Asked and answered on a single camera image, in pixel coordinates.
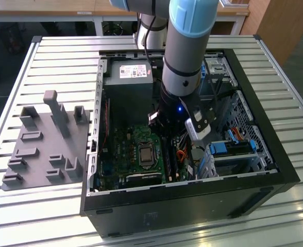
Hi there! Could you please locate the metal disk bay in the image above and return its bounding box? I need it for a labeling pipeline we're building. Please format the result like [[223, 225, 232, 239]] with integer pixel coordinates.
[[196, 143, 278, 180]]

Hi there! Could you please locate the grey parts rack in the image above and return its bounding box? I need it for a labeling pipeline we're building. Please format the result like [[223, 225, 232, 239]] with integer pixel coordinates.
[[1, 90, 94, 191]]

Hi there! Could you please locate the black cable bundle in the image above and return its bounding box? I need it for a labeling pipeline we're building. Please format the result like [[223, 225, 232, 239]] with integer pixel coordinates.
[[208, 89, 236, 109]]

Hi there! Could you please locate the silver CPU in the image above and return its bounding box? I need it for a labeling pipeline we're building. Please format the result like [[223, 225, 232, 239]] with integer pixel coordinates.
[[140, 148, 153, 165]]

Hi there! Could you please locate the hard disk in blue carrier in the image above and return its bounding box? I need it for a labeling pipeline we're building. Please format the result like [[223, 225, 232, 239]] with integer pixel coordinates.
[[207, 139, 257, 157]]

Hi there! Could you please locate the grey power supply unit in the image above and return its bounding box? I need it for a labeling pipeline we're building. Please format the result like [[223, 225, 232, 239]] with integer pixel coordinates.
[[104, 63, 164, 127]]

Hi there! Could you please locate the orange cable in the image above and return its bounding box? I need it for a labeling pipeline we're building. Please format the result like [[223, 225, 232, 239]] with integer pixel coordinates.
[[176, 150, 188, 163]]

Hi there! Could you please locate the black graphics card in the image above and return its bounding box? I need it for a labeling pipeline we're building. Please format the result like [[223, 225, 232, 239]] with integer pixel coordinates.
[[125, 171, 163, 187]]

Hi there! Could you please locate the metal drive cage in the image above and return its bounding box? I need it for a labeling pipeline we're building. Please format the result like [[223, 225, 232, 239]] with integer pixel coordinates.
[[197, 55, 239, 110]]

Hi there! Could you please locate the green motherboard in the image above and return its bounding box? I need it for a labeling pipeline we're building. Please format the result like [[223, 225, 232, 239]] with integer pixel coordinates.
[[97, 123, 193, 191]]

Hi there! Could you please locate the black RAM slot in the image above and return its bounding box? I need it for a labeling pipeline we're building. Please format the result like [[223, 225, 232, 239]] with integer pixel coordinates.
[[161, 137, 172, 181]]

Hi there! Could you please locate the blue disk wire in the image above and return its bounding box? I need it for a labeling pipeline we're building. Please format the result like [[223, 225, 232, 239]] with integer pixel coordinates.
[[227, 129, 239, 144]]

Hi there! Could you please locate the orange disk wire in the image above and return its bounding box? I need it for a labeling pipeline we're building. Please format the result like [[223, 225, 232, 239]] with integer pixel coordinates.
[[231, 127, 248, 142]]

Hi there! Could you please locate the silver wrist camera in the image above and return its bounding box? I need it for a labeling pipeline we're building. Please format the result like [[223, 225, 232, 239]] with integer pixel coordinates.
[[184, 118, 212, 142]]

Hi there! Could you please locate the black camera bracket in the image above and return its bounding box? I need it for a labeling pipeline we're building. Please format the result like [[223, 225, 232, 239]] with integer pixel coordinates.
[[179, 97, 217, 132]]

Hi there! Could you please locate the wooden cabinet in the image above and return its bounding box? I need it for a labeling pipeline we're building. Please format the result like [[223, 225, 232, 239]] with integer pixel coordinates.
[[240, 0, 303, 67]]

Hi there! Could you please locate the black PC case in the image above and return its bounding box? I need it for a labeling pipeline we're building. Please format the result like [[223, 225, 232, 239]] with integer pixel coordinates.
[[79, 48, 301, 239]]

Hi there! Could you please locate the CPU socket metal frame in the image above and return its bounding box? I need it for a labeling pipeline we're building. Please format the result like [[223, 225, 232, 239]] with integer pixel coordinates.
[[137, 142, 157, 169]]

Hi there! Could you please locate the red wire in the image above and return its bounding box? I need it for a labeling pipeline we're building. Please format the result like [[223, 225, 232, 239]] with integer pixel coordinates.
[[101, 101, 110, 151]]

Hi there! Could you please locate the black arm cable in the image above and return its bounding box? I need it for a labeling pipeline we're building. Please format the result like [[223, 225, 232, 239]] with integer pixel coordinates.
[[143, 14, 159, 65]]

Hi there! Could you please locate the wooden desk white frame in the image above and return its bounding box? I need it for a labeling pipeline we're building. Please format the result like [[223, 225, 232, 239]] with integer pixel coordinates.
[[0, 0, 250, 36]]

